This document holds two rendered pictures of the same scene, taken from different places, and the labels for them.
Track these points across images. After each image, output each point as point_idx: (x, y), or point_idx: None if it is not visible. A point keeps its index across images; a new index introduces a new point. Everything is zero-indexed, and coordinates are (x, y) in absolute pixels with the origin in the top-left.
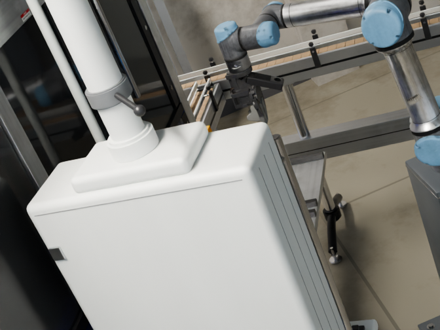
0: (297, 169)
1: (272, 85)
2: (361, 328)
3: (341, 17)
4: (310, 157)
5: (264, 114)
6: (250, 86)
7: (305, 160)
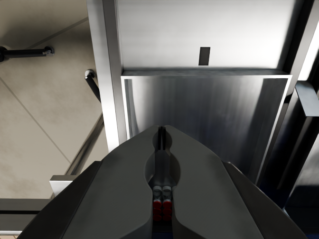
0: (142, 39)
1: None
2: None
3: None
4: (116, 2)
5: (201, 160)
6: None
7: (118, 19)
